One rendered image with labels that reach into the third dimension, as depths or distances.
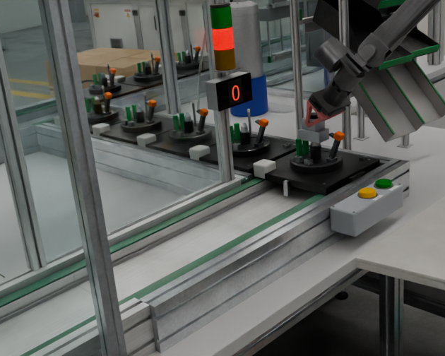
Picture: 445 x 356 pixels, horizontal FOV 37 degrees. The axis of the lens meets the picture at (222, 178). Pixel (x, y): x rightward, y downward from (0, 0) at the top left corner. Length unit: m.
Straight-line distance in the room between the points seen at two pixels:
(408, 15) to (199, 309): 0.83
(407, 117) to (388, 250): 0.54
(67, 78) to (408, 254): 0.91
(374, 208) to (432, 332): 1.33
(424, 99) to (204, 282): 1.07
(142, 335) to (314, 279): 0.42
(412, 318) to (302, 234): 1.49
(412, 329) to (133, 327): 1.79
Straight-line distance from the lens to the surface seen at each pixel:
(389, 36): 1.64
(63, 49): 0.98
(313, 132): 1.76
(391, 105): 2.01
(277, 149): 1.95
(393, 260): 1.55
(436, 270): 1.52
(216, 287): 1.34
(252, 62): 2.67
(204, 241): 1.55
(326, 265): 1.53
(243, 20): 2.63
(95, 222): 1.06
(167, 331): 1.28
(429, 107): 2.13
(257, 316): 1.36
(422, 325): 2.91
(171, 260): 1.49
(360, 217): 1.56
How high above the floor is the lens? 1.59
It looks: 21 degrees down
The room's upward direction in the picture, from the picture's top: 6 degrees counter-clockwise
